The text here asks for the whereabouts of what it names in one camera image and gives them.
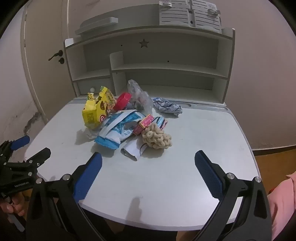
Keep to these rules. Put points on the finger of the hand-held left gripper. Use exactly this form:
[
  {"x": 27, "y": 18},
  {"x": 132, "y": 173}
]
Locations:
[
  {"x": 39, "y": 156},
  {"x": 20, "y": 141}
]

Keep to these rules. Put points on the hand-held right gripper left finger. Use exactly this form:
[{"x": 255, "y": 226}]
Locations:
[{"x": 89, "y": 176}]

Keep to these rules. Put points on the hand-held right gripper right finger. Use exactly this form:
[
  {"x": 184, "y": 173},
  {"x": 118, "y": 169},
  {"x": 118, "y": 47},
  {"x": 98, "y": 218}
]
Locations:
[{"x": 208, "y": 176}]

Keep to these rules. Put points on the red plastic cup lid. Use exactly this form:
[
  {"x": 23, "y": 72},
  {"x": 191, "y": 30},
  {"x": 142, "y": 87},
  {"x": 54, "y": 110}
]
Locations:
[{"x": 122, "y": 100}]

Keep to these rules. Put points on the person's left hand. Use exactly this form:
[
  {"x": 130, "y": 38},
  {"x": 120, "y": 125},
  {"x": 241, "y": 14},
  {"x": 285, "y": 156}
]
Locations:
[{"x": 12, "y": 206}]

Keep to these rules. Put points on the blue white snack bag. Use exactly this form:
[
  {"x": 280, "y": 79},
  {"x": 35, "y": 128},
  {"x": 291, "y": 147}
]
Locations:
[{"x": 113, "y": 132}]

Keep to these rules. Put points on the white paper wrapper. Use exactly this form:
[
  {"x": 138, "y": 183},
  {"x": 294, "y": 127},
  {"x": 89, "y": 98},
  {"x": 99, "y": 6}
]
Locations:
[{"x": 131, "y": 149}]

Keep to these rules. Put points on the yellow snack bag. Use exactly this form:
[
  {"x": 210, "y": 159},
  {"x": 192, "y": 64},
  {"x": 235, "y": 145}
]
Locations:
[{"x": 94, "y": 113}]

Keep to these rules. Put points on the pink striped packet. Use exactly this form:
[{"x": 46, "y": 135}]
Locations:
[{"x": 161, "y": 122}]

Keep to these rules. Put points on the small pink box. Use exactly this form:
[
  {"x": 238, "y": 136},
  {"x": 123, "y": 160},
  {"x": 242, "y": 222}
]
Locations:
[{"x": 144, "y": 122}]

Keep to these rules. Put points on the crumpled blue white paper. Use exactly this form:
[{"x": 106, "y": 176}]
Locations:
[{"x": 167, "y": 106}]

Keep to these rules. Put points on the bed with pink blanket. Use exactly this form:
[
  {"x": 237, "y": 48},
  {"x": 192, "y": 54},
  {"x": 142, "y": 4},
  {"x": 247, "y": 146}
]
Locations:
[{"x": 284, "y": 204}]

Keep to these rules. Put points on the white drawer with knob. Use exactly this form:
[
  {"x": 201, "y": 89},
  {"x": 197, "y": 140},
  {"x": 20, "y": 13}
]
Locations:
[{"x": 97, "y": 84}]

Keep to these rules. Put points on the clear plastic bag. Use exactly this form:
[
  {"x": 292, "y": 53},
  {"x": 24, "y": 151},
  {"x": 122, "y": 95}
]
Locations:
[{"x": 141, "y": 97}]

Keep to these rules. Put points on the white door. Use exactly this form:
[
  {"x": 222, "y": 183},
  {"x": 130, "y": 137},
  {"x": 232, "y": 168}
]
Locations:
[{"x": 41, "y": 34}]

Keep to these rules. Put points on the white desk shelf unit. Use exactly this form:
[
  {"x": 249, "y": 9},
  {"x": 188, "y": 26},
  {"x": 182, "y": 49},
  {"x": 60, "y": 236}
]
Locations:
[{"x": 161, "y": 51}]

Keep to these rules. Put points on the grey slatted board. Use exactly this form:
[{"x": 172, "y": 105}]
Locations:
[{"x": 175, "y": 16}]

